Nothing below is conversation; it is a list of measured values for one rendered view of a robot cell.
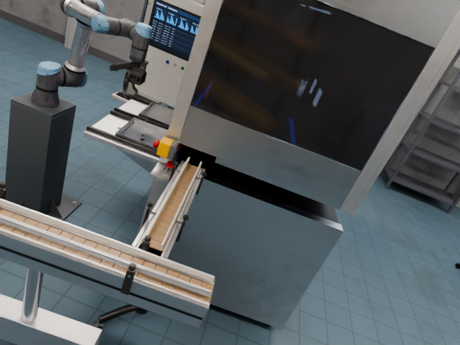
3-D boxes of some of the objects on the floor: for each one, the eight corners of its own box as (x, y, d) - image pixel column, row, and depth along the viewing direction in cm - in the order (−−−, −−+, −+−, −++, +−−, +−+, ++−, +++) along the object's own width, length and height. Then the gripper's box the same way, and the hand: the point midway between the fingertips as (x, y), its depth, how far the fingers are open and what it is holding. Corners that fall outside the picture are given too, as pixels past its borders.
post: (136, 280, 224) (263, -123, 130) (132, 287, 219) (263, -128, 125) (126, 276, 224) (246, -130, 130) (122, 283, 218) (245, -136, 125)
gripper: (144, 63, 167) (134, 105, 176) (150, 59, 175) (140, 100, 184) (126, 56, 166) (118, 98, 176) (133, 53, 174) (124, 94, 184)
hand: (124, 95), depth 179 cm, fingers closed
